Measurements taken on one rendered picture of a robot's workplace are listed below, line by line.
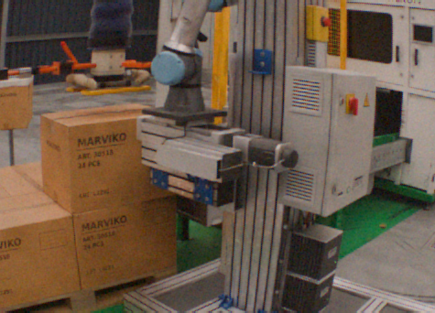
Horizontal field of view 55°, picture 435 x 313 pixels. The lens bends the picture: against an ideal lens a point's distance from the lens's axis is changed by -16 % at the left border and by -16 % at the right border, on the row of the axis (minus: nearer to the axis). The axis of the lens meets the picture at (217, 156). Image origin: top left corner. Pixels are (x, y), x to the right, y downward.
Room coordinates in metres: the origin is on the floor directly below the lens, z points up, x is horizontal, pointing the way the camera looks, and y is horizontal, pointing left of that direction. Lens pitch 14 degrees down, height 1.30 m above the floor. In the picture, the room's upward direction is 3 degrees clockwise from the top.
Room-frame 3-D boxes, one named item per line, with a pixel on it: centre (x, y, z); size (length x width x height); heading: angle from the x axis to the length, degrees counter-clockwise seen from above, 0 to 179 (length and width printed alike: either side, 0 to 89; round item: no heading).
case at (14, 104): (3.72, 1.84, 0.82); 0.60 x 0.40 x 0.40; 18
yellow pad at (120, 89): (2.19, 0.48, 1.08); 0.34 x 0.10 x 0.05; 131
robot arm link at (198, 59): (1.78, 0.13, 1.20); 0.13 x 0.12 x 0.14; 164
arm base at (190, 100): (1.78, 0.13, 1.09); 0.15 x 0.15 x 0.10
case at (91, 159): (2.26, 0.54, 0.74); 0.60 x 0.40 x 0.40; 131
